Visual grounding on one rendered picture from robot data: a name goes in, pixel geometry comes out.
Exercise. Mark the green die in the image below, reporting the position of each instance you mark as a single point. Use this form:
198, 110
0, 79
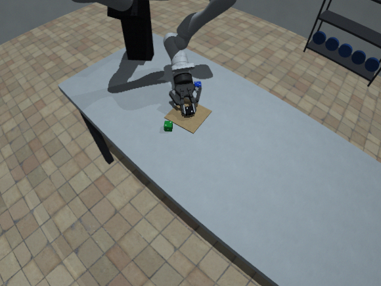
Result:
168, 126

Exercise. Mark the black die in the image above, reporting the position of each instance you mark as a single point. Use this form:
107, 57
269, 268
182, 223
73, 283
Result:
189, 110

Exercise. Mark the tan flat mat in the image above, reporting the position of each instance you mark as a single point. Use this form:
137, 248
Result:
191, 122

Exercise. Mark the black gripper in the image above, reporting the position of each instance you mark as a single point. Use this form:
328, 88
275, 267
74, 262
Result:
184, 87

